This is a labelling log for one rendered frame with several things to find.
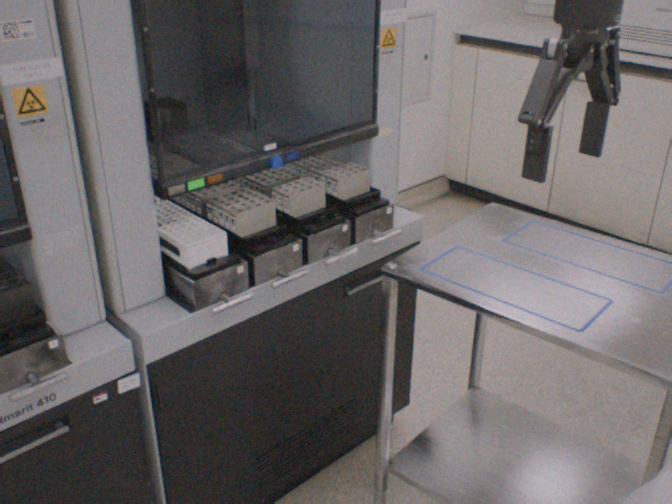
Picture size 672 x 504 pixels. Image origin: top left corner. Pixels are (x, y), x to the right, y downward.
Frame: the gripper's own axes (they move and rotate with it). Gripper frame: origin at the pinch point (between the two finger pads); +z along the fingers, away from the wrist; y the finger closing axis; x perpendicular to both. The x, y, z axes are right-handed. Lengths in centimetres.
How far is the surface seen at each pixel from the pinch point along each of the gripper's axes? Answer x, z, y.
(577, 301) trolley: 9.0, 37.9, 31.1
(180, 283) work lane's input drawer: 71, 41, -16
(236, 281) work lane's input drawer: 66, 43, -6
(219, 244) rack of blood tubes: 70, 35, -7
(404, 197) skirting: 185, 114, 186
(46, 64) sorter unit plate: 75, -5, -34
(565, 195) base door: 111, 100, 219
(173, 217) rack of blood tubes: 85, 33, -9
